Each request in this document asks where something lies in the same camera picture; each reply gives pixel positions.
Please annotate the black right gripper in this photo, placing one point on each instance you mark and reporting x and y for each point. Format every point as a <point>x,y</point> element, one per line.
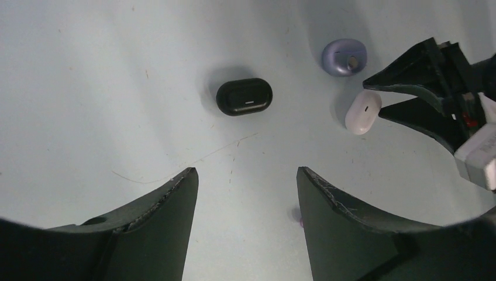
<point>439,75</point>

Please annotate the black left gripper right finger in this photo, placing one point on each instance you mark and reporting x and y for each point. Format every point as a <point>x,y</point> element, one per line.
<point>349,239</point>

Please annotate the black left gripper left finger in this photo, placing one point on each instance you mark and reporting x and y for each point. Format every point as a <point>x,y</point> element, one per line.
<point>146,239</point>

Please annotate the white earbud charging case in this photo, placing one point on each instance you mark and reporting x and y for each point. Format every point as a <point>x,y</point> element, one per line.
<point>363,112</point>

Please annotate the black earbud charging case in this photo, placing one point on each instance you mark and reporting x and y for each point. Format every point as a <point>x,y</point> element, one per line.
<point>242,97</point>

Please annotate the purple earbud charging case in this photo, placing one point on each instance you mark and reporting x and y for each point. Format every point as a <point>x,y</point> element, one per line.
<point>344,57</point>

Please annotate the purple earbud near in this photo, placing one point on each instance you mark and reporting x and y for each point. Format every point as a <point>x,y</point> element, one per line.
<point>297,216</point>

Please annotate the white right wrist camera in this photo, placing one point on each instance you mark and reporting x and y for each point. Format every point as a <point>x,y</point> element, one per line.
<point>475,159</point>

